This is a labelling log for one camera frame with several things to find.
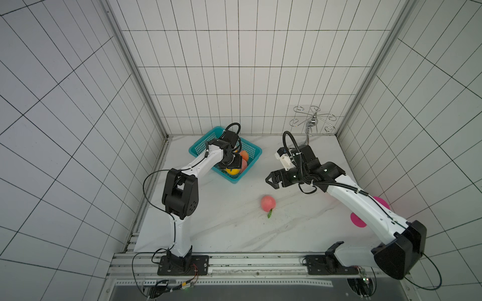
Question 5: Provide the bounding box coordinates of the orange red peach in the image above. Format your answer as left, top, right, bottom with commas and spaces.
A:
240, 150, 249, 162

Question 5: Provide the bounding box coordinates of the pink peach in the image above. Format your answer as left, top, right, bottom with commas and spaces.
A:
261, 196, 276, 218
240, 159, 248, 173

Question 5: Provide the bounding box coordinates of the yellow peach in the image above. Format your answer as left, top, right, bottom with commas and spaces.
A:
225, 169, 240, 176

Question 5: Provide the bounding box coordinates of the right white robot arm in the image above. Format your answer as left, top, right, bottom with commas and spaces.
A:
266, 145, 427, 280

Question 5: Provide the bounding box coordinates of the teal plastic basket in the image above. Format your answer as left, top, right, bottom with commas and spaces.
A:
188, 126, 262, 184

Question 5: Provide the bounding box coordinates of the silver metal cup rack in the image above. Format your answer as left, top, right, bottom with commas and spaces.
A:
289, 105, 338, 146

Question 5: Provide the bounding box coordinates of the pink plastic goblet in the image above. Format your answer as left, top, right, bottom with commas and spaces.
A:
349, 196, 392, 229

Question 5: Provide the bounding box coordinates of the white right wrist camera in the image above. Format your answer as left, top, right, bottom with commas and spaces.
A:
275, 152, 296, 171

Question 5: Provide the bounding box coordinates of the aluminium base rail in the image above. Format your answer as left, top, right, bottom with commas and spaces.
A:
107, 253, 388, 288

